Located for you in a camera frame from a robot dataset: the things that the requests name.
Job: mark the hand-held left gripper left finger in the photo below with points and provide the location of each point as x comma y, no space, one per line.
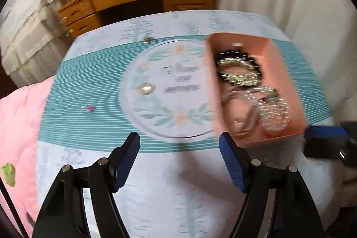
127,162

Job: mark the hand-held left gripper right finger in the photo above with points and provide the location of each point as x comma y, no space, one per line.
233,162

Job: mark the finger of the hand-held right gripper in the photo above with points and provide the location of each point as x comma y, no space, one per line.
325,133

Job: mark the pink plastic box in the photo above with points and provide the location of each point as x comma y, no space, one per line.
279,59

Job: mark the small red earring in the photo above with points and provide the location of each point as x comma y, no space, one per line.
89,108

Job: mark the tree print tablecloth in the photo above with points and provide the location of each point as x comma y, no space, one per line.
97,81

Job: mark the pink quilted blanket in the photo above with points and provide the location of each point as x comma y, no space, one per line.
19,126

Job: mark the green crumpled wrapper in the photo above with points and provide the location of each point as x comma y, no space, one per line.
8,174

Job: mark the small dark earring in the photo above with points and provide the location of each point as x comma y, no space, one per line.
147,38

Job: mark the lace covered cabinet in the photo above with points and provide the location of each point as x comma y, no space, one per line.
28,26

